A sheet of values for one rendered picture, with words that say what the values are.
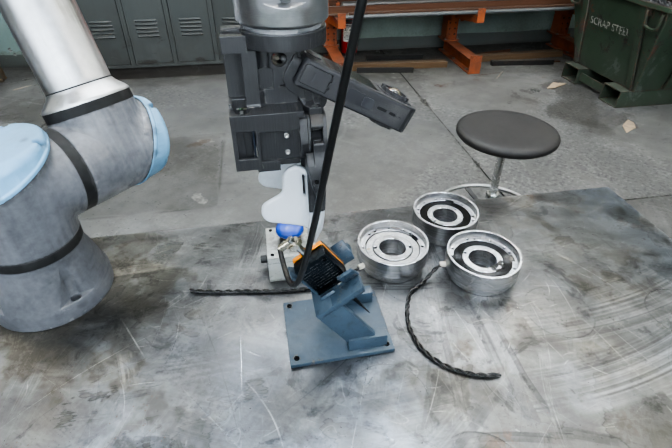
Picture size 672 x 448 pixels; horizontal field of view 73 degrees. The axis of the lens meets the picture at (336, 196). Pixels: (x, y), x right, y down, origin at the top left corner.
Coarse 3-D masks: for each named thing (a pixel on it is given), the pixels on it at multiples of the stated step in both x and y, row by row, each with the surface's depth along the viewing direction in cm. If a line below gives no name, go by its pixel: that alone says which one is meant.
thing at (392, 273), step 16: (384, 224) 72; (400, 224) 71; (384, 240) 70; (400, 240) 69; (416, 240) 70; (368, 256) 65; (384, 256) 66; (400, 256) 66; (368, 272) 67; (384, 272) 64; (400, 272) 64; (416, 272) 65
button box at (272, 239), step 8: (272, 232) 68; (304, 232) 68; (272, 240) 67; (280, 240) 66; (304, 240) 67; (272, 248) 65; (288, 248) 65; (264, 256) 68; (272, 256) 64; (288, 256) 64; (272, 264) 64; (280, 264) 64; (288, 264) 65; (272, 272) 65; (280, 272) 65; (272, 280) 66; (280, 280) 66
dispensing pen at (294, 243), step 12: (288, 240) 50; (300, 240) 50; (300, 252) 51; (312, 252) 52; (324, 252) 50; (300, 264) 52; (312, 264) 51; (324, 264) 51; (336, 264) 52; (312, 276) 52; (324, 276) 52; (336, 276) 52; (312, 288) 53; (324, 288) 53
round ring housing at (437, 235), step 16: (432, 192) 78; (448, 192) 78; (416, 208) 76; (432, 208) 76; (448, 208) 76; (416, 224) 74; (432, 224) 71; (448, 224) 73; (432, 240) 73; (448, 240) 71
